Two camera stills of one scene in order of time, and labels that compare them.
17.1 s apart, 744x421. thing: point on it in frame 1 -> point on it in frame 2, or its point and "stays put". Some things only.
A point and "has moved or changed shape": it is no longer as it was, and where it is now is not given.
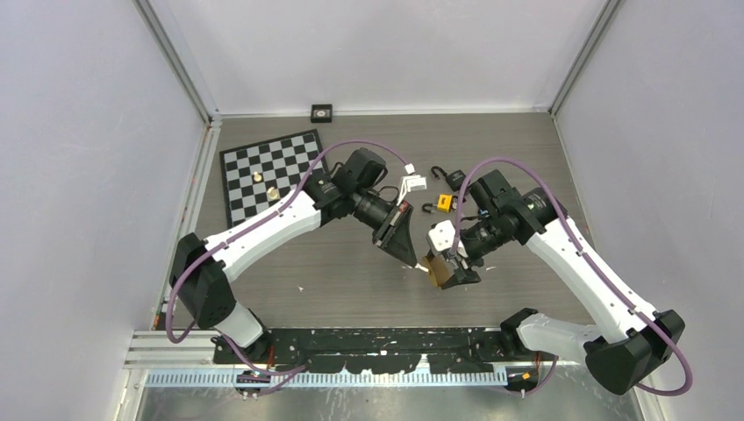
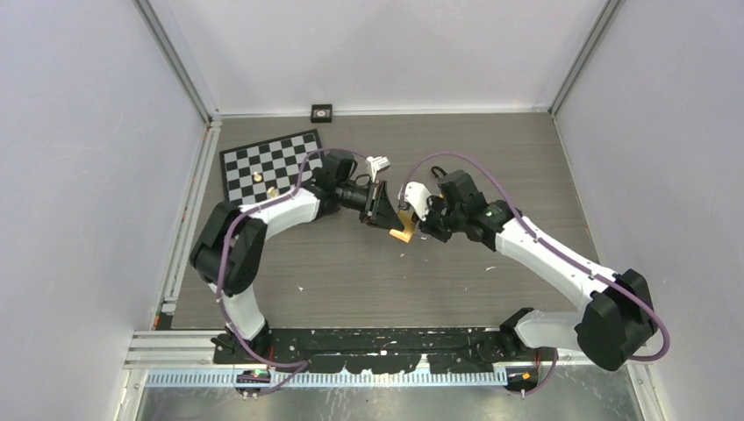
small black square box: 321,113 stays put
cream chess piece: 273,193 stays put
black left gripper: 393,234 -> 378,210
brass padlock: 438,268 has moved or changed shape
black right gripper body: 477,241 -> 439,219
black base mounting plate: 359,352 stays put
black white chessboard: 257,174 stays put
